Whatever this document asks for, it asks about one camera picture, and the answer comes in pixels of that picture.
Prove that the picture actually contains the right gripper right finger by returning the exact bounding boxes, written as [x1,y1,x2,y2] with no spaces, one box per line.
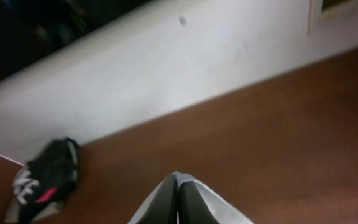
[179,182,219,224]

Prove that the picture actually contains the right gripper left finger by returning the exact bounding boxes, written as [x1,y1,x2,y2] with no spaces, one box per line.
[134,174,177,224]

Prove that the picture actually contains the white polo shirt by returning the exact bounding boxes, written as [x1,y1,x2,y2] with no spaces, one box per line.
[129,171,253,224]

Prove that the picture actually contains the black folded shirt white letters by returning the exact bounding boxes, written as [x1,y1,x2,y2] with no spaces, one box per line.
[11,136,81,224]

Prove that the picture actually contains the grey folded garment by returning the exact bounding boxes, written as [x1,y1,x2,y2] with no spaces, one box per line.
[4,199,64,224]

